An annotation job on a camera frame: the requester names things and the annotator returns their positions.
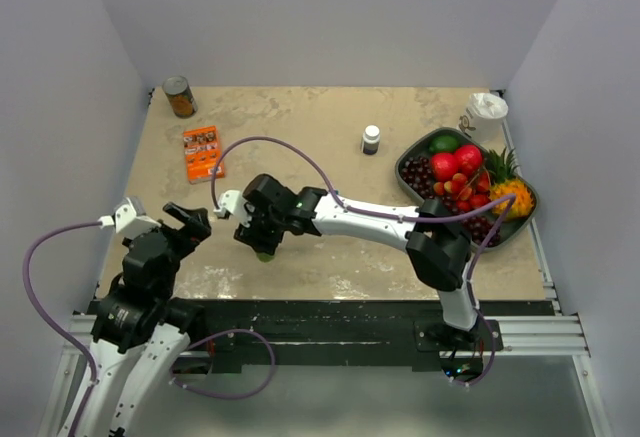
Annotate green pill bottle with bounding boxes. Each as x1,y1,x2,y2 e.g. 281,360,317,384
256,252,275,263

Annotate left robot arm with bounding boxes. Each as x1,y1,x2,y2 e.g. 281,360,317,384
59,198,211,436

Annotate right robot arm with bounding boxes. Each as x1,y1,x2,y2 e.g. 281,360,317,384
217,174,481,350

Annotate orange cardboard box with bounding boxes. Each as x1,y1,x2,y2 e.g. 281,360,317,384
183,126,226,184

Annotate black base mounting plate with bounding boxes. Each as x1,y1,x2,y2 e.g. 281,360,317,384
87,295,556,374

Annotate white capped dark pill bottle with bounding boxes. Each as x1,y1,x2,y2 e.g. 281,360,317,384
361,125,381,155

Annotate tin food can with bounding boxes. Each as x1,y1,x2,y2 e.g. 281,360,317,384
162,76,197,118

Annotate dark toy grapes bunch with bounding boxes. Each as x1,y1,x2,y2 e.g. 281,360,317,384
398,155,501,248

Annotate dark grey fruit tray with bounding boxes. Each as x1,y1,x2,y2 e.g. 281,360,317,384
395,127,538,250

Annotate green toy lime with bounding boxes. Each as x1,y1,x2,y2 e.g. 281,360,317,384
428,134,460,154

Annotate toy cherries cluster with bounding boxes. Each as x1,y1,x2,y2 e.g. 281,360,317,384
432,169,491,214

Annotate red toy apple right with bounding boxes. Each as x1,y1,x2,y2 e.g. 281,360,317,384
453,144,484,176

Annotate white paper cup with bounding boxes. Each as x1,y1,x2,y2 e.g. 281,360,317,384
458,92,509,143

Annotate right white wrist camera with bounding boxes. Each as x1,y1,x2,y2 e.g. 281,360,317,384
214,190,251,226

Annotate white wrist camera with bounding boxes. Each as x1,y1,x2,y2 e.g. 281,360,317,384
214,190,251,226
98,196,160,239

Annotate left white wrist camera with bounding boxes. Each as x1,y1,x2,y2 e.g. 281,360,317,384
98,196,160,239

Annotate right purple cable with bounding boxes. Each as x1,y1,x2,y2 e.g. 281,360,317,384
209,136,517,388

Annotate aluminium frame rail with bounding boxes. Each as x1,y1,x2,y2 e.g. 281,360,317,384
34,91,614,437

